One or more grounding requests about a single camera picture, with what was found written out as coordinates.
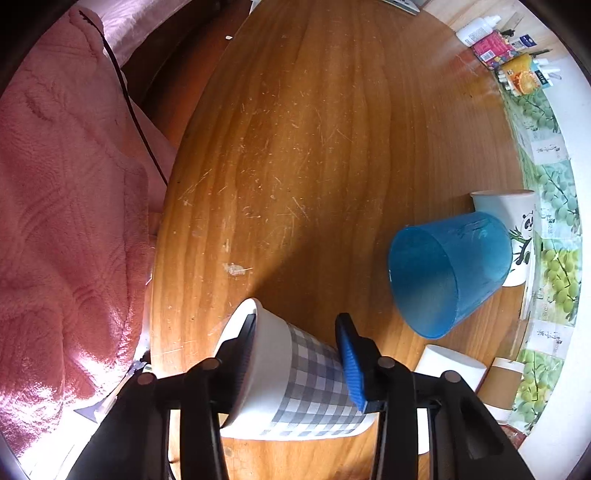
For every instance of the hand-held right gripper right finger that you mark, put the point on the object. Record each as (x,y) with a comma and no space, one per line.
(351,364)

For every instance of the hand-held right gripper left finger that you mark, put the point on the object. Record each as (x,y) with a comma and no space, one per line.
(243,364)

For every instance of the grey checkered paper cup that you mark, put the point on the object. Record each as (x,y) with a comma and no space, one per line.
(304,369)

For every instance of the plain white paper cup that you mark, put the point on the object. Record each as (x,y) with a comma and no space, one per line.
(450,362)

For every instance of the blue plastic cup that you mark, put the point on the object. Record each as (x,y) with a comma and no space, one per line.
(443,277)

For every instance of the paper cup with brown sleeve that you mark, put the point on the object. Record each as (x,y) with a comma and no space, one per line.
(501,383)

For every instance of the white panda print paper cup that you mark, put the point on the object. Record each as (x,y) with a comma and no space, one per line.
(519,217)

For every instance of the green grape print cloth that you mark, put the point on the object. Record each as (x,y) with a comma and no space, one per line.
(558,267)

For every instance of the pink fleece blanket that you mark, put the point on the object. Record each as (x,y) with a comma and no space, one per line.
(64,207)

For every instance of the orange fruit print packet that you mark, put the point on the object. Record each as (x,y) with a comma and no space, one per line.
(524,76)

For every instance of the pink packet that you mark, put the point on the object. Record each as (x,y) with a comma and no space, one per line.
(491,48)

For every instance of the white plastic bottle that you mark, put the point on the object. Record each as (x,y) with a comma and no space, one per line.
(475,30)

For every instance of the blue and white packet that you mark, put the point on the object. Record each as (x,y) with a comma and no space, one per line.
(524,41)

